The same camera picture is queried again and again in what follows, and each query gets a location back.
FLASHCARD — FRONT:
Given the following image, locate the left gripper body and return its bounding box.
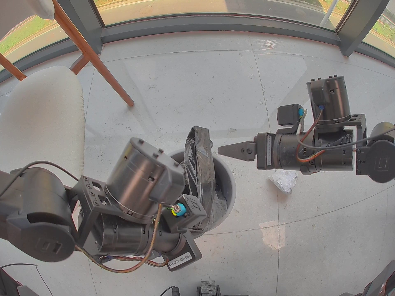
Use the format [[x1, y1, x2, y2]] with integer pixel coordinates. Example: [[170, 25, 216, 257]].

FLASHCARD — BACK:
[[94, 215, 202, 272]]

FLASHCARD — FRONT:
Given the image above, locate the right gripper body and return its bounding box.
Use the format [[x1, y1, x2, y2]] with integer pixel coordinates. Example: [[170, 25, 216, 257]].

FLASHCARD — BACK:
[[256, 131, 354, 176]]

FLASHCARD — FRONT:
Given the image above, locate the black plastic bag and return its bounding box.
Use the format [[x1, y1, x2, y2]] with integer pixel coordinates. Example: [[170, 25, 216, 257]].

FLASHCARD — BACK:
[[180, 126, 229, 231]]

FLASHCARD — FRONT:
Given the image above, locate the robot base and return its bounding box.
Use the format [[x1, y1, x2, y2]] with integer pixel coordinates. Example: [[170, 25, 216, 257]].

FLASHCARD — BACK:
[[160, 281, 223, 296]]

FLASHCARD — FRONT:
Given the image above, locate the white trash bin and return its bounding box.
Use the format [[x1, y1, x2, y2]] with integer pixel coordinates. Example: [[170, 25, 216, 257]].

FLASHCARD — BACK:
[[168, 148, 237, 235]]

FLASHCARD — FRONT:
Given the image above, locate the crumpled white paper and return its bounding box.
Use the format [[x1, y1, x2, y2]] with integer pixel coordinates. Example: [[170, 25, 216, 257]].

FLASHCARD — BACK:
[[269, 170, 299, 194]]

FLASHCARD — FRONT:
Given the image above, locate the white cushioned wooden chair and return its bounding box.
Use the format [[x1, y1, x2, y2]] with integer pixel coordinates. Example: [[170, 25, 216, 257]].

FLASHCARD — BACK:
[[0, 0, 135, 181]]

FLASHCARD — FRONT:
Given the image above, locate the window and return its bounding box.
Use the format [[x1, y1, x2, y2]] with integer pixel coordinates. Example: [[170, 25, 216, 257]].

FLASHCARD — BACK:
[[0, 0, 395, 82]]

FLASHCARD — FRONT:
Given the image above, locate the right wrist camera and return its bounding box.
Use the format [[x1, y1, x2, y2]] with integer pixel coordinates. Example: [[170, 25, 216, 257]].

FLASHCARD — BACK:
[[276, 103, 306, 135]]

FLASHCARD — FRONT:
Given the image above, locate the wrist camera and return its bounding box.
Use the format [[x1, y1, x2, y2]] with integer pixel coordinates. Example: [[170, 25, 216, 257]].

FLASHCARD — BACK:
[[276, 103, 306, 135], [164, 194, 207, 231]]

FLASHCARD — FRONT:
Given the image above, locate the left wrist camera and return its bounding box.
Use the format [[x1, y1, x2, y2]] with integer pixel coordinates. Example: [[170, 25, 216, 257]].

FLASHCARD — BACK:
[[164, 194, 207, 231]]

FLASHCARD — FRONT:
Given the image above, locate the black cable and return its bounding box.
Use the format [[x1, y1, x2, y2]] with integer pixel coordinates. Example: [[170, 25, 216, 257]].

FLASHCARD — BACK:
[[0, 262, 48, 296]]

